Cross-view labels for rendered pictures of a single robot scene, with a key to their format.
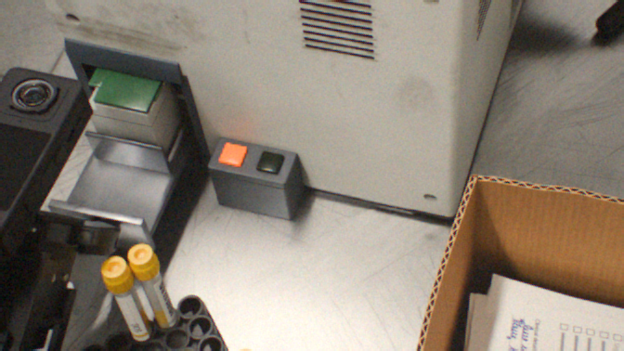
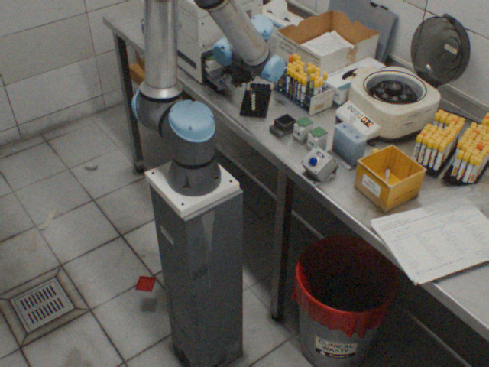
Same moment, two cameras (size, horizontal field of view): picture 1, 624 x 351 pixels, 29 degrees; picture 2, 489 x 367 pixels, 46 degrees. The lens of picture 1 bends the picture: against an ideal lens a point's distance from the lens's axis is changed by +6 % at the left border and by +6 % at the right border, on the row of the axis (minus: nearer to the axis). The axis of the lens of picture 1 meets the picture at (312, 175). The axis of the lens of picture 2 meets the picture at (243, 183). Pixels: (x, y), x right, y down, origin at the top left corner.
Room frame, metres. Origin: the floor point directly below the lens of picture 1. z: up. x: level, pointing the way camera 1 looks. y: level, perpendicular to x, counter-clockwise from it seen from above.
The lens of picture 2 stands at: (-0.41, 1.63, 1.99)
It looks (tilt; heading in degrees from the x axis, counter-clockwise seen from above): 42 degrees down; 298
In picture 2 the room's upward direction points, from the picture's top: straight up
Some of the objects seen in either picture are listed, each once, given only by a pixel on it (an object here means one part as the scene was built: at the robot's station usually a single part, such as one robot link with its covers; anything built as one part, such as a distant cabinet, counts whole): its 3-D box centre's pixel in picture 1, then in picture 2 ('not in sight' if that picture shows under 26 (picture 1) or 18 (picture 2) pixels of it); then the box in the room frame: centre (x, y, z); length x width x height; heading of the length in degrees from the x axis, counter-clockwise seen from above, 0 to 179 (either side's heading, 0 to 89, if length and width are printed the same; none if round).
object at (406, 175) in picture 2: not in sight; (388, 178); (-0.21, 0.38, 0.93); 0.13 x 0.13 x 0.10; 61
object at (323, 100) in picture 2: not in sight; (302, 89); (0.20, 0.06, 0.91); 0.20 x 0.10 x 0.07; 155
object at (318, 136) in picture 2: not in sight; (317, 140); (0.04, 0.29, 0.91); 0.05 x 0.04 x 0.07; 65
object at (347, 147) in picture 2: not in sight; (348, 145); (-0.05, 0.29, 0.92); 0.10 x 0.07 x 0.10; 150
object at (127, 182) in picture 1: (156, 110); (209, 69); (0.54, 0.11, 0.92); 0.21 x 0.07 x 0.05; 155
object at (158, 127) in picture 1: (137, 113); (212, 65); (0.52, 0.12, 0.95); 0.05 x 0.04 x 0.06; 65
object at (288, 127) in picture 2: not in sight; (285, 124); (0.17, 0.25, 0.89); 0.09 x 0.05 x 0.04; 65
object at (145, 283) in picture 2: not in sight; (145, 284); (0.62, 0.54, 0.13); 0.07 x 0.07 x 0.01; 20
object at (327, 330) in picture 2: not in sight; (339, 306); (-0.13, 0.34, 0.22); 0.38 x 0.37 x 0.44; 155
